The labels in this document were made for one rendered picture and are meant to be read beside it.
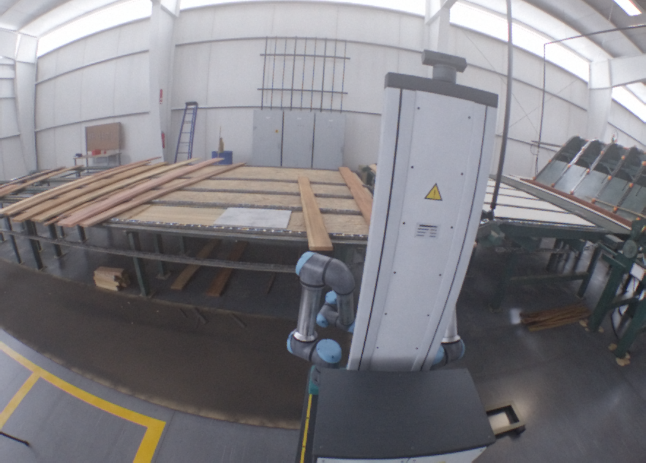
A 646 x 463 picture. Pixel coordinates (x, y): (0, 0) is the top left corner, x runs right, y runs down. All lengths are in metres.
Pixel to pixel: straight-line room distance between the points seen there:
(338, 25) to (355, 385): 8.37
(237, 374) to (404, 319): 1.40
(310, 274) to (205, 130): 7.79
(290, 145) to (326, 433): 7.03
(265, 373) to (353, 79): 7.45
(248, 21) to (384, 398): 8.76
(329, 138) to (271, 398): 6.46
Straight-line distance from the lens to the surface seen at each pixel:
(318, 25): 8.52
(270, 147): 7.51
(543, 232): 2.94
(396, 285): 0.92
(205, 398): 2.00
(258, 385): 2.02
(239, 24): 8.89
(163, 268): 3.30
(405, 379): 1.04
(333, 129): 7.39
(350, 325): 1.43
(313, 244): 1.82
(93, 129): 11.04
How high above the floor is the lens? 1.62
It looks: 19 degrees down
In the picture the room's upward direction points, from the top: 4 degrees clockwise
